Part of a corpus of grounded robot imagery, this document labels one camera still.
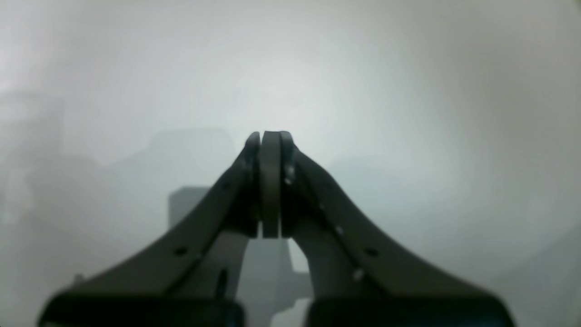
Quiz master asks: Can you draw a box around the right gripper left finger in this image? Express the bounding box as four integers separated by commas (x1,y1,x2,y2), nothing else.
38,132,260,327

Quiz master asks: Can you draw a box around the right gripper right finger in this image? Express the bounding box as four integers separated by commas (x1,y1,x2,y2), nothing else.
261,132,515,327

